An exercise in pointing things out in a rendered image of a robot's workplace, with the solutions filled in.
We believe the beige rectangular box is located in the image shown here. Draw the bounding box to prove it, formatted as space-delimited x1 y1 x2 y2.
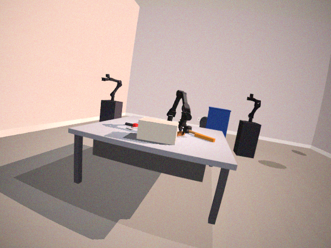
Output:
136 117 179 145

